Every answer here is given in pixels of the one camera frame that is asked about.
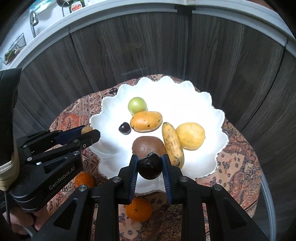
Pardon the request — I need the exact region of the small tan round fruit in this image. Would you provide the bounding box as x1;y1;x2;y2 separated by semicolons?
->
81;126;93;135

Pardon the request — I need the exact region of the dark plum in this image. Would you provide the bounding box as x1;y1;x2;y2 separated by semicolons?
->
118;122;131;135
137;153;163;180

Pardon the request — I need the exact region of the brown kiwi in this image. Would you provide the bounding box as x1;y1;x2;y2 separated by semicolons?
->
132;136;167;159

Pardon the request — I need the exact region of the yellow mango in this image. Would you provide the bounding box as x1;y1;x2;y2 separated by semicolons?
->
130;111;163;132

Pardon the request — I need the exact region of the green apple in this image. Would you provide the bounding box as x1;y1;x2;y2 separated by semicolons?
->
128;97;147;115

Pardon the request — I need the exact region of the small yellow banana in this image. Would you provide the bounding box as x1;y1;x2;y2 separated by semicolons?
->
162;122;185;169

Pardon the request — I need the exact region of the yellow lemon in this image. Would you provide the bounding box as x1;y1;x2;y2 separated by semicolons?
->
176;122;206;150

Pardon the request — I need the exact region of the operator left hand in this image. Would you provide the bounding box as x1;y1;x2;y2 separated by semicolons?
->
10;205;50;235

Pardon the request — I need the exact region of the small orange tangerine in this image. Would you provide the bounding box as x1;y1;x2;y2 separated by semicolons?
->
74;172;95;188

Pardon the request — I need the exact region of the large orange tangerine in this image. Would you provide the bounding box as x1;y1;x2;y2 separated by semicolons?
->
125;197;153;222

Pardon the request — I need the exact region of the white scalloped bowl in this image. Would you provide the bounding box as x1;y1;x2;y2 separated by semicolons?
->
89;75;229;194

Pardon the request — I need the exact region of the chrome faucet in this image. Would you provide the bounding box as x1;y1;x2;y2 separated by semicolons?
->
30;11;39;38

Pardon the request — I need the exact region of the green dish soap bottle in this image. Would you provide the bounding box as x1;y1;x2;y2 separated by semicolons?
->
69;0;85;13

